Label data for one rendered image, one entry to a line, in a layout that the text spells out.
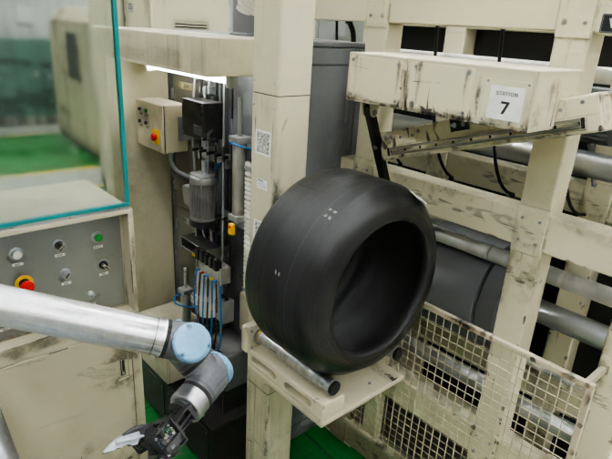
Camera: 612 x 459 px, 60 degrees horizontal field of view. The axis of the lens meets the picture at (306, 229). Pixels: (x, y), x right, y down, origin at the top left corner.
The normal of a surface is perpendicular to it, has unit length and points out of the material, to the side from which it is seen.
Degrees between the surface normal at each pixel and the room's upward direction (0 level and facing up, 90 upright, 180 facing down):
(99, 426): 90
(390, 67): 90
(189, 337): 59
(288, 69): 90
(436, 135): 90
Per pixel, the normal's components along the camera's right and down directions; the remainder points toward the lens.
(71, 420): 0.66, 0.31
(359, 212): 0.26, -0.37
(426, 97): -0.75, 0.20
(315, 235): -0.33, -0.37
